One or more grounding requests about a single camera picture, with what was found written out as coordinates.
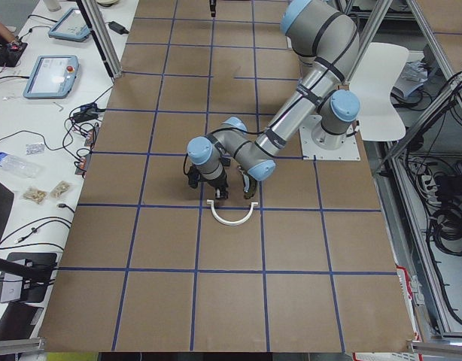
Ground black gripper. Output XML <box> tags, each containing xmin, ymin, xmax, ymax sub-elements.
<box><xmin>208</xmin><ymin>171</ymin><xmax>229</xmax><ymax>199</ymax></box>

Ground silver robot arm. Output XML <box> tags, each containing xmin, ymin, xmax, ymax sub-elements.
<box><xmin>185</xmin><ymin>1</ymin><xmax>360</xmax><ymax>199</ymax></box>

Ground olive green brake shoe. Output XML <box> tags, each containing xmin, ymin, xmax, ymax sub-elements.
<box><xmin>237</xmin><ymin>165</ymin><xmax>257</xmax><ymax>199</ymax></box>

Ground black brake pad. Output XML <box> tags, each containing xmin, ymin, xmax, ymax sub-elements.
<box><xmin>221</xmin><ymin>157</ymin><xmax>231</xmax><ymax>166</ymax></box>

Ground black power adapter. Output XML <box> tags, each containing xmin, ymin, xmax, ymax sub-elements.
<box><xmin>108</xmin><ymin>21</ymin><xmax>129</xmax><ymax>35</ymax></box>

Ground far blue teach pendant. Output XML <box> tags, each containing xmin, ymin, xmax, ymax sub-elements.
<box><xmin>47</xmin><ymin>8</ymin><xmax>90</xmax><ymax>42</ymax></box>

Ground blue teach pendant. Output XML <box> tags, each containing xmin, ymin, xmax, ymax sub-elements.
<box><xmin>23</xmin><ymin>55</ymin><xmax>80</xmax><ymax>99</ymax></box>
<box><xmin>47</xmin><ymin>8</ymin><xmax>90</xmax><ymax>42</ymax></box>

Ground white plastic chair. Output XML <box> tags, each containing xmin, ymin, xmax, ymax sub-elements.
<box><xmin>349</xmin><ymin>42</ymin><xmax>409</xmax><ymax>141</ymax></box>

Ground near blue teach pendant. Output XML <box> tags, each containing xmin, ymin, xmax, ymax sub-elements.
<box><xmin>23</xmin><ymin>55</ymin><xmax>80</xmax><ymax>99</ymax></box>

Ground bag of wooden parts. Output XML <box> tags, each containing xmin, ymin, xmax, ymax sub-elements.
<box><xmin>22</xmin><ymin>187</ymin><xmax>47</xmax><ymax>205</ymax></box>

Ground clear plastic water bottle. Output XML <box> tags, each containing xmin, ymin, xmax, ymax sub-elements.
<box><xmin>0</xmin><ymin>152</ymin><xmax>41</xmax><ymax>178</ymax></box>

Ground white curved plastic bracket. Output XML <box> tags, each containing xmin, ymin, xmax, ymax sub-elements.
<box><xmin>206</xmin><ymin>199</ymin><xmax>259</xmax><ymax>226</ymax></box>

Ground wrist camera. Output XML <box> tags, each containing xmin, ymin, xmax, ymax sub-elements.
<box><xmin>187</xmin><ymin>165</ymin><xmax>201</xmax><ymax>189</ymax></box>

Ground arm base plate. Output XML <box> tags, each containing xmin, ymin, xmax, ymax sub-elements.
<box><xmin>299</xmin><ymin>115</ymin><xmax>360</xmax><ymax>162</ymax></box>

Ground aluminium frame post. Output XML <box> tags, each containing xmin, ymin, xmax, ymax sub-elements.
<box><xmin>76</xmin><ymin>0</ymin><xmax>122</xmax><ymax>79</ymax></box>

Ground grey dock with cables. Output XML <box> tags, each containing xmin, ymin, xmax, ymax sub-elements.
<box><xmin>0</xmin><ymin>252</ymin><xmax>57</xmax><ymax>303</ymax></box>

